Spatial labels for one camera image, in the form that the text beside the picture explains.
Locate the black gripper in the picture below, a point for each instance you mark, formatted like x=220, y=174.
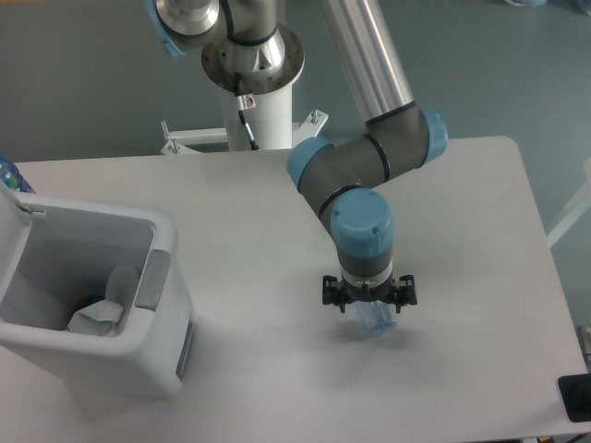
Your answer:
x=400, y=293

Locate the clear plastic water bottle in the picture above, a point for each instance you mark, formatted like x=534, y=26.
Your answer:
x=375, y=317

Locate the white paper tissue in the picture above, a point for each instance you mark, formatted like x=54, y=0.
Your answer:
x=99, y=319

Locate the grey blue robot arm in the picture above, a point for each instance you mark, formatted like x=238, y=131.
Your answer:
x=339, y=182

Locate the white open trash can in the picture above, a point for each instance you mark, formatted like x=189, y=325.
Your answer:
x=55, y=252

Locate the black device at table corner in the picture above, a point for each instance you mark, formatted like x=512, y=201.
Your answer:
x=575, y=394

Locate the blue snack wrapper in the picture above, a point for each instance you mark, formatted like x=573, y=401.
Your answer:
x=92, y=299

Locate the blue bottle at left edge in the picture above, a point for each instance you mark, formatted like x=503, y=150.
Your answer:
x=12, y=178

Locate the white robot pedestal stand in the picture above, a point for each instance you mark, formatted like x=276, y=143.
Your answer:
x=255, y=83

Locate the white frame at right edge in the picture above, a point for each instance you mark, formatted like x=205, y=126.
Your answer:
x=572, y=211

